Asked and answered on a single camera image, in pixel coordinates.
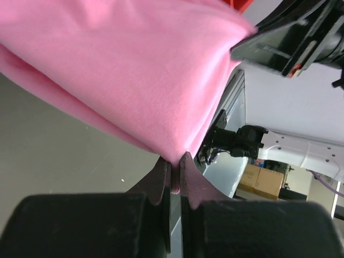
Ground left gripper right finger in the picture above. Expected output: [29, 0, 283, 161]
[180, 153, 343, 257]

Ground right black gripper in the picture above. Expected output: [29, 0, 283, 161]
[231, 1, 343, 78]

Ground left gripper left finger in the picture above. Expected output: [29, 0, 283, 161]
[1, 159, 171, 257]

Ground pink t-shirt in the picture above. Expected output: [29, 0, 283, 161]
[0, 0, 257, 195]

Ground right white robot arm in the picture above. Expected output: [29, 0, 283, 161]
[195, 1, 343, 181]

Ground red plastic bin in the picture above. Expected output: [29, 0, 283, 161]
[226, 0, 254, 14]

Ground cardboard boxes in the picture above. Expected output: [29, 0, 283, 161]
[238, 164, 284, 200]

